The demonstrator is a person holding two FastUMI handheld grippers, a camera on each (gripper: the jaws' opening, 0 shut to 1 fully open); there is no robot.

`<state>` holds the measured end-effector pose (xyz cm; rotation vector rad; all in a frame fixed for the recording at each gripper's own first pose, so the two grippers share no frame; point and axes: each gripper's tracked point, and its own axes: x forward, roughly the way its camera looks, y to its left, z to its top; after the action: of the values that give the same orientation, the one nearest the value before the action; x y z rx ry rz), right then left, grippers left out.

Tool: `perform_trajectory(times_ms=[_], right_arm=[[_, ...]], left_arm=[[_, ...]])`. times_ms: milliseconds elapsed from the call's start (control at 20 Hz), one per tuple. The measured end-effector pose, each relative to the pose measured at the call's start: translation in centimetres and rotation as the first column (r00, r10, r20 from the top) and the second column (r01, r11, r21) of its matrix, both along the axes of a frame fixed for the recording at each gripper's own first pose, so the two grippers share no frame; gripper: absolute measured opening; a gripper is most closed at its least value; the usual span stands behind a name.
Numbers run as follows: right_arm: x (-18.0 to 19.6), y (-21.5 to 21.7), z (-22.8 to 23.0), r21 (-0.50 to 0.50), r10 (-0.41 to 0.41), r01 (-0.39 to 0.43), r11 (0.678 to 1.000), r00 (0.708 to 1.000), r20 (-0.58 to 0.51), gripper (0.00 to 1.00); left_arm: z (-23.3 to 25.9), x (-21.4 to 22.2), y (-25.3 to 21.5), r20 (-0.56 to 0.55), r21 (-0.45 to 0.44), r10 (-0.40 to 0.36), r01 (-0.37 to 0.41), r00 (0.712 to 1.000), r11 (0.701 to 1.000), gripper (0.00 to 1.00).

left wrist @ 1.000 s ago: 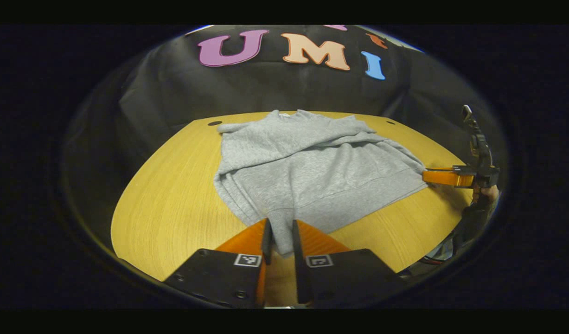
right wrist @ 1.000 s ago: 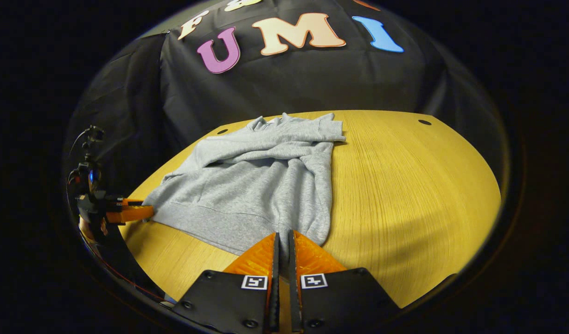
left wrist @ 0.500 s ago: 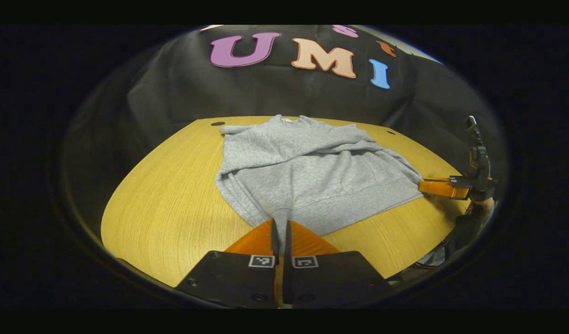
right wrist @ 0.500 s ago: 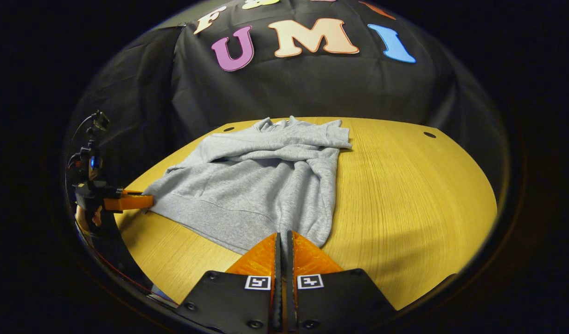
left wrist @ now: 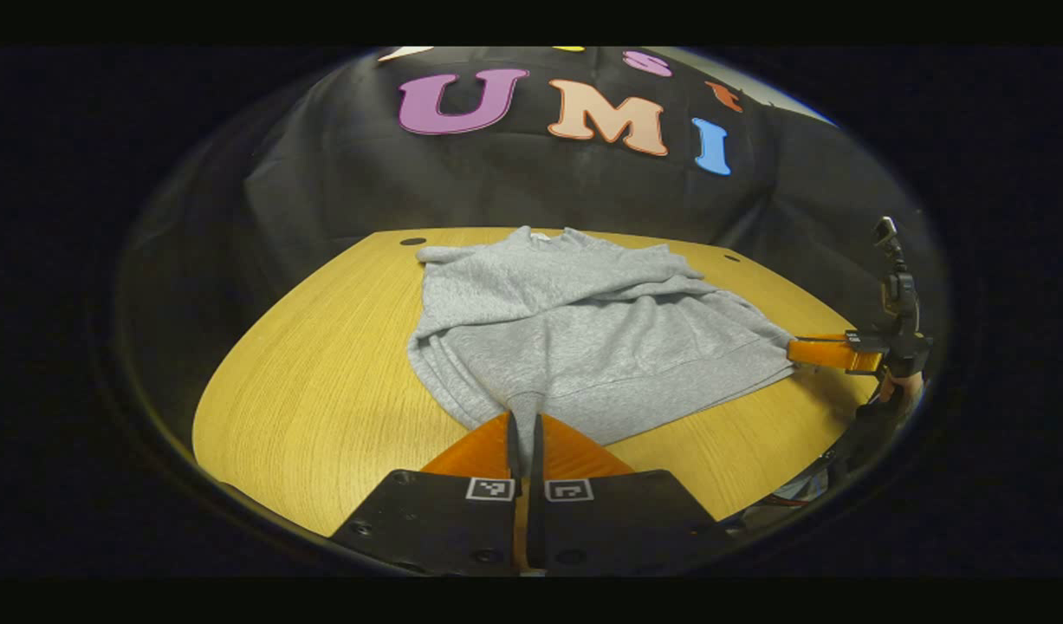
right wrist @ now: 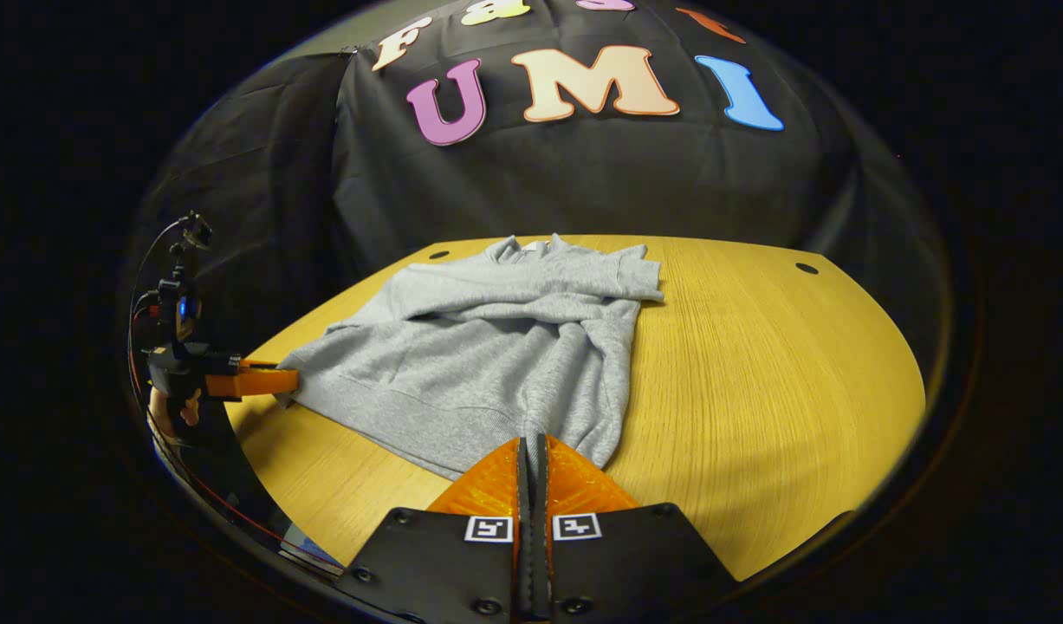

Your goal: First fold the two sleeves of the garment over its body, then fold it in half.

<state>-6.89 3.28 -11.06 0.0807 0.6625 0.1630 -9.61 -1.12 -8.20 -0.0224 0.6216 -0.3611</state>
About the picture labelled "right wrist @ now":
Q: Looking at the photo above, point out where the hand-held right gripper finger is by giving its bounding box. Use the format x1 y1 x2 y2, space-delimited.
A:
535 433 740 624
339 436 532 624

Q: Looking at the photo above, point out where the grey sweatshirt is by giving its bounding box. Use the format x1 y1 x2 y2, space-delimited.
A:
275 234 664 482

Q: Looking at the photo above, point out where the black backdrop cloth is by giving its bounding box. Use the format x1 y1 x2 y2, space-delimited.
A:
128 0 948 365

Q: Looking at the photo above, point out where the thin red cable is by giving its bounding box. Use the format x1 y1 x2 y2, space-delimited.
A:
128 295 346 573

